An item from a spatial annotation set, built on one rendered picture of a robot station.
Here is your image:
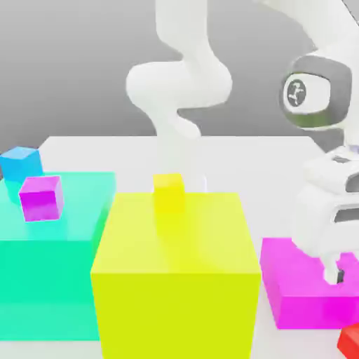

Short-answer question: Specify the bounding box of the small red cube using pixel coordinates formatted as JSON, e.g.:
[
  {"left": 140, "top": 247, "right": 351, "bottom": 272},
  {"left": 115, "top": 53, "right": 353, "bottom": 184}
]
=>
[{"left": 337, "top": 322, "right": 359, "bottom": 359}]

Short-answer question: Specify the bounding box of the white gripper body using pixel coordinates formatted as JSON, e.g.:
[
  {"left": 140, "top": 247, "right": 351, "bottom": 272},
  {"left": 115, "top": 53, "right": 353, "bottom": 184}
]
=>
[{"left": 292, "top": 183, "right": 359, "bottom": 261}]

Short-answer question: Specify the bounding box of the large magenta box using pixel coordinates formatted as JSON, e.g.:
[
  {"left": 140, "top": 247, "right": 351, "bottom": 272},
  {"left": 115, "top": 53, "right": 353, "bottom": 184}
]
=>
[{"left": 259, "top": 237, "right": 359, "bottom": 331}]

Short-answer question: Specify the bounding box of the large yellow box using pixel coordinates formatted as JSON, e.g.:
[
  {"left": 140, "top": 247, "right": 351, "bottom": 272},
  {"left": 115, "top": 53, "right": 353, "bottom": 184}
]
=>
[{"left": 90, "top": 191, "right": 262, "bottom": 359}]

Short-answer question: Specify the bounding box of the large teal box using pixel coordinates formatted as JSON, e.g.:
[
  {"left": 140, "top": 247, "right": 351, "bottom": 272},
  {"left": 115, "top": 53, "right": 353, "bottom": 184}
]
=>
[{"left": 0, "top": 171, "right": 117, "bottom": 342}]

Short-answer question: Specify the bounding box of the small blue cube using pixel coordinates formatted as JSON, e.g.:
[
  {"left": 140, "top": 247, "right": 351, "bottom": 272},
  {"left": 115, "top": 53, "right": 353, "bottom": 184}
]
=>
[{"left": 0, "top": 146, "right": 43, "bottom": 184}]

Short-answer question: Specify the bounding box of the small magenta cube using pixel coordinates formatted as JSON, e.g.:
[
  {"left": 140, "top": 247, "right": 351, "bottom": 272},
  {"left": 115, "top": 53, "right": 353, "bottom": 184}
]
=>
[{"left": 18, "top": 175, "right": 65, "bottom": 223}]

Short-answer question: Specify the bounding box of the small yellow cube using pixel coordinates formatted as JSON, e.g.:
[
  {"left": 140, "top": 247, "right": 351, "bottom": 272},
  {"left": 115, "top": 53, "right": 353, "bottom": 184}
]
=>
[{"left": 152, "top": 172, "right": 187, "bottom": 215}]

